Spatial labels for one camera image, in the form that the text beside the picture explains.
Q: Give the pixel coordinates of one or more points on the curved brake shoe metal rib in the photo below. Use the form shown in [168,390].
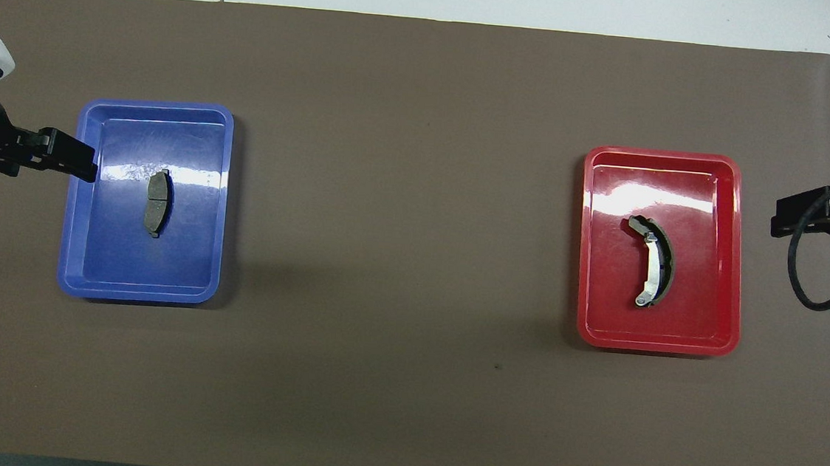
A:
[653,270]

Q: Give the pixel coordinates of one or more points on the dark brake pad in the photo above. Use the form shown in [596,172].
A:
[157,205]

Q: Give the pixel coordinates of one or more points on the red plastic tray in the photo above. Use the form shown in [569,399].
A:
[617,301]

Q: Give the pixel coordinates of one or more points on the blue plastic tray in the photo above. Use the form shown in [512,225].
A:
[117,254]

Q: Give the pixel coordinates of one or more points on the brown table mat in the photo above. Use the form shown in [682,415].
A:
[404,188]

